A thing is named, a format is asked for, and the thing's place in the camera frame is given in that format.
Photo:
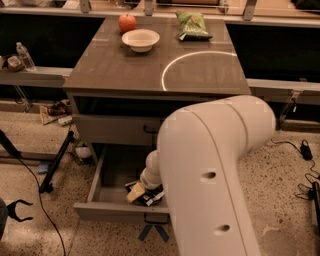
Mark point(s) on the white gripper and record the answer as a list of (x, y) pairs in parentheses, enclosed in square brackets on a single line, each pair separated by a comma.
[(147, 182)]

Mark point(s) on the blue chip bag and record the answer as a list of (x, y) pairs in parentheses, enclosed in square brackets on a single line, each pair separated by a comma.
[(151, 197)]

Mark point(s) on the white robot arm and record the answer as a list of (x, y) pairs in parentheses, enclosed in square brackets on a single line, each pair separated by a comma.
[(195, 162)]

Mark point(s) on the open lower drawer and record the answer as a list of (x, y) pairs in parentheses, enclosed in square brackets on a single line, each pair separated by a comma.
[(106, 201)]

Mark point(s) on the closed upper drawer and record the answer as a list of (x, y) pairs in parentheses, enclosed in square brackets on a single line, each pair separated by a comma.
[(116, 129)]

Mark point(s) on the grey drawer cabinet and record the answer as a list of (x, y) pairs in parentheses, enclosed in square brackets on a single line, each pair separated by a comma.
[(112, 80)]

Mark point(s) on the green chip bag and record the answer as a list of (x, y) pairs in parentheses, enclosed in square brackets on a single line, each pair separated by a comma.
[(192, 26)]

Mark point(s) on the small white cup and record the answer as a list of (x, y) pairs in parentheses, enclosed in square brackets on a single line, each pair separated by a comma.
[(83, 152)]

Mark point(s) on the black tripod leg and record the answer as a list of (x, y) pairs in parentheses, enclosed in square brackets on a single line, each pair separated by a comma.
[(46, 185)]

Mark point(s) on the crumpled trash pile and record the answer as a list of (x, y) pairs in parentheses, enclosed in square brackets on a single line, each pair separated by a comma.
[(51, 113)]

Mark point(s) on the black clamp tool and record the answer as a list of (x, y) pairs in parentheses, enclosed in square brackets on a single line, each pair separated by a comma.
[(13, 210)]

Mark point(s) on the white bowl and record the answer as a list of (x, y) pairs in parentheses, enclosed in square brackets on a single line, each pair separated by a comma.
[(140, 40)]

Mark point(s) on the clear water bottle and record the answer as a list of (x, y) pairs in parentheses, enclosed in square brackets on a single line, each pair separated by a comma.
[(25, 57)]

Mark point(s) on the red apple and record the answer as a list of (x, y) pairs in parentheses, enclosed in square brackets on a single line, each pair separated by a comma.
[(127, 22)]

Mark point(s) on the black power adapter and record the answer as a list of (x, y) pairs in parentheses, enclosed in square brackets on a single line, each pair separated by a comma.
[(305, 150)]

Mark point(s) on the brown bowl on ledge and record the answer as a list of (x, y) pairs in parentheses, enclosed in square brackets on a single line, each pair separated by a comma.
[(12, 63)]

